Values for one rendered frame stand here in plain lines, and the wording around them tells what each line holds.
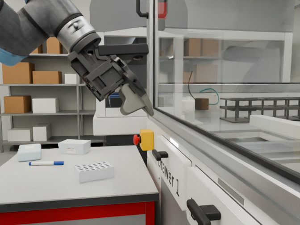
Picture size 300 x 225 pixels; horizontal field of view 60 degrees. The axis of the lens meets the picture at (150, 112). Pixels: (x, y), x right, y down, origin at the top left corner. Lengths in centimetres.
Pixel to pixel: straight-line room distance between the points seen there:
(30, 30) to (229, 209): 48
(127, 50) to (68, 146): 80
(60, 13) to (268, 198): 48
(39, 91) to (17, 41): 443
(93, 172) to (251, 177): 67
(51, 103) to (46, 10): 394
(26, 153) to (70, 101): 372
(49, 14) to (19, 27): 6
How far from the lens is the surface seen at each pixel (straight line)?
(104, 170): 94
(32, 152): 124
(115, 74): 55
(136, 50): 59
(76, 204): 84
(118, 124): 147
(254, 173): 34
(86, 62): 56
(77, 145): 127
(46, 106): 452
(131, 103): 55
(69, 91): 491
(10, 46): 60
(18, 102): 466
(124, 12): 150
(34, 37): 60
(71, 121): 495
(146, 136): 98
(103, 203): 83
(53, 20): 58
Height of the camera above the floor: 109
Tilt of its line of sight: 6 degrees down
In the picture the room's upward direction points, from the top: straight up
